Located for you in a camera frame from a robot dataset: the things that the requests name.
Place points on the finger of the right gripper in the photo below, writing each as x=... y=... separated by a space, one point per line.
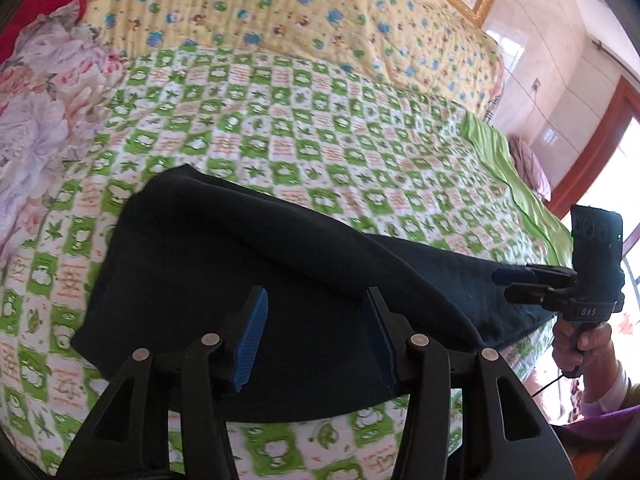
x=534 y=293
x=548 y=275

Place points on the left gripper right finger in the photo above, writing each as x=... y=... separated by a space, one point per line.
x=469 y=416

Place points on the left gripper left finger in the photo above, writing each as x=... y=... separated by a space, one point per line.
x=125 y=436

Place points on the black pants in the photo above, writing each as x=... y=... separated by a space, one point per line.
x=188 y=248

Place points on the person right forearm pink sleeve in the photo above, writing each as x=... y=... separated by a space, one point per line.
x=623 y=394

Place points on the person right hand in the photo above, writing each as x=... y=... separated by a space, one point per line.
x=593 y=351

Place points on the plain green sheet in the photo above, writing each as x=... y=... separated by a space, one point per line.
x=492 y=150

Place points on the pink pillow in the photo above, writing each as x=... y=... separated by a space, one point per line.
x=529 y=168

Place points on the yellow cartoon print quilt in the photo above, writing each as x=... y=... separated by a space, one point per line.
x=422 y=45

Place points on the floral pink purple cloth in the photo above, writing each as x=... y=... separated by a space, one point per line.
x=53 y=90

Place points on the red fleece blanket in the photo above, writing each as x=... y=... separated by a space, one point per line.
x=26 y=13

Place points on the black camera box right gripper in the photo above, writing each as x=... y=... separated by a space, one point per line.
x=597 y=252

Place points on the red wooden door frame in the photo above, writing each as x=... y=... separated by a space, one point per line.
x=623 y=107

